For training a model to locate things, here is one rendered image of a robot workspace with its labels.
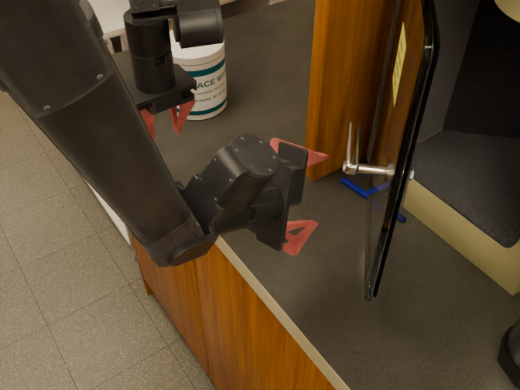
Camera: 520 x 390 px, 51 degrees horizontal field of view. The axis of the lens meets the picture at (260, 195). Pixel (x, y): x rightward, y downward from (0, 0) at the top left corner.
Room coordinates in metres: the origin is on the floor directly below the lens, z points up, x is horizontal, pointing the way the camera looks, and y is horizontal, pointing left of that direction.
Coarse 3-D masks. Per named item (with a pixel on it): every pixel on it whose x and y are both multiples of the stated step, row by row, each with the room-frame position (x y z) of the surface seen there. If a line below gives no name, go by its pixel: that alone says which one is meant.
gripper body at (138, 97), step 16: (144, 64) 0.64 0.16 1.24; (160, 64) 0.64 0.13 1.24; (176, 64) 0.72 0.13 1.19; (128, 80) 0.67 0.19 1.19; (144, 80) 0.64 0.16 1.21; (160, 80) 0.64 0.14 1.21; (176, 80) 0.67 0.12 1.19; (192, 80) 0.67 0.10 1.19; (144, 96) 0.63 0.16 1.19; (160, 96) 0.64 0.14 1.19
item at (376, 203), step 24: (408, 0) 0.61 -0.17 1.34; (408, 24) 0.56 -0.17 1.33; (432, 24) 0.45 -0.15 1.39; (408, 48) 0.52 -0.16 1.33; (432, 48) 0.43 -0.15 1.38; (408, 72) 0.48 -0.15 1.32; (384, 96) 0.67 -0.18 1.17; (408, 96) 0.45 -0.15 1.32; (384, 120) 0.61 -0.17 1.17; (408, 120) 0.42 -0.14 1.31; (384, 144) 0.56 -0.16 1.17; (408, 144) 0.42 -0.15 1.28; (384, 192) 0.47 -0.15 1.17; (384, 216) 0.43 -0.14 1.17; (384, 240) 0.42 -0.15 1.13
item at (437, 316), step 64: (128, 64) 1.14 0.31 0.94; (256, 64) 1.14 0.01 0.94; (192, 128) 0.89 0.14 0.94; (256, 128) 0.89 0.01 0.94; (320, 192) 0.70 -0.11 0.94; (256, 256) 0.55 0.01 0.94; (320, 256) 0.55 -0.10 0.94; (448, 256) 0.55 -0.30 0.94; (320, 320) 0.43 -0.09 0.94; (384, 320) 0.43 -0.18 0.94; (448, 320) 0.43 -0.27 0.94; (512, 320) 0.43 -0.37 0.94; (384, 384) 0.34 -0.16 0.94; (448, 384) 0.34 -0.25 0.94; (512, 384) 0.34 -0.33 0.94
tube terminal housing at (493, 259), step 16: (416, 192) 0.65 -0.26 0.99; (416, 208) 0.64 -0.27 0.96; (432, 208) 0.62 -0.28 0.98; (448, 208) 0.60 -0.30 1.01; (432, 224) 0.61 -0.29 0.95; (448, 224) 0.59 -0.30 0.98; (464, 224) 0.57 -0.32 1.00; (448, 240) 0.58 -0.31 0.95; (464, 240) 0.56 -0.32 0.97; (480, 240) 0.54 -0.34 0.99; (464, 256) 0.55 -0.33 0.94; (480, 256) 0.53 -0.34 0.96; (496, 256) 0.51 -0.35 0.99; (512, 256) 0.50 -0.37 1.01; (496, 272) 0.51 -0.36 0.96; (512, 272) 0.49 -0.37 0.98; (512, 288) 0.48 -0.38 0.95
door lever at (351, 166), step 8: (352, 128) 0.54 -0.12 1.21; (360, 128) 0.54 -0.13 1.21; (352, 136) 0.52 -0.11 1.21; (360, 136) 0.52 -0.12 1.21; (352, 144) 0.51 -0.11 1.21; (360, 144) 0.51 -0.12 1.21; (352, 152) 0.49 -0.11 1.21; (352, 160) 0.48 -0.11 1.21; (344, 168) 0.47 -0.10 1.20; (352, 168) 0.47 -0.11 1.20; (360, 168) 0.47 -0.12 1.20; (368, 168) 0.47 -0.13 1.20; (376, 168) 0.47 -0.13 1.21; (384, 168) 0.47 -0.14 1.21
